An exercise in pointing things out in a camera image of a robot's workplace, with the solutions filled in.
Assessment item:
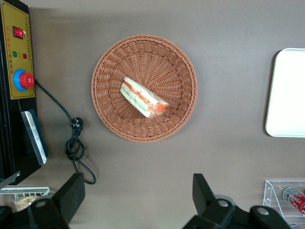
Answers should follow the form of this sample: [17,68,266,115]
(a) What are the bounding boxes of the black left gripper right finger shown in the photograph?
[182,173,292,229]

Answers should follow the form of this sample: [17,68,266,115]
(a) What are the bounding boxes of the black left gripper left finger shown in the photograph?
[0,173,86,229]

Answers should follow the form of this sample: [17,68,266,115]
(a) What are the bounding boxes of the plastic-wrapped triangle sandwich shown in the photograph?
[120,76,171,119]

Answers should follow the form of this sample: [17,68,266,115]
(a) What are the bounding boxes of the brown woven round basket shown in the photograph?
[91,34,199,143]

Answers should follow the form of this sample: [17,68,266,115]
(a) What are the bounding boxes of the white rectangular plastic tray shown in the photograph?
[265,48,305,138]

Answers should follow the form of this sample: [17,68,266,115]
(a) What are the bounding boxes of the white slotted plastic crate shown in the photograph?
[0,187,51,213]

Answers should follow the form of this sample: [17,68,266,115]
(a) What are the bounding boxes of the pale bagged snack food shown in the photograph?
[13,195,40,212]

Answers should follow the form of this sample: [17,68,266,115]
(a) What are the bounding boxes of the silver and blue machine bar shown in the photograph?
[20,109,49,165]

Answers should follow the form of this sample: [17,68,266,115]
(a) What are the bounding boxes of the clear acrylic box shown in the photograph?
[263,180,305,229]

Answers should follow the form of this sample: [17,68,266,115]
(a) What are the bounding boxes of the black machine with yellow panel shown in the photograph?
[0,0,49,186]

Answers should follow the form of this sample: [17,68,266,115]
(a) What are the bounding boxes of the red soda can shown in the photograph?
[283,187,305,217]

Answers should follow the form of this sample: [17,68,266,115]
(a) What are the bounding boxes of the red emergency stop button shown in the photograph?
[13,69,35,92]

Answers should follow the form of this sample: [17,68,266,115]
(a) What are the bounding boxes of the black power cable with plug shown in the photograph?
[34,78,97,185]

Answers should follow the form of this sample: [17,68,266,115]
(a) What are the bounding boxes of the red rocker power switch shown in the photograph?
[12,26,25,40]

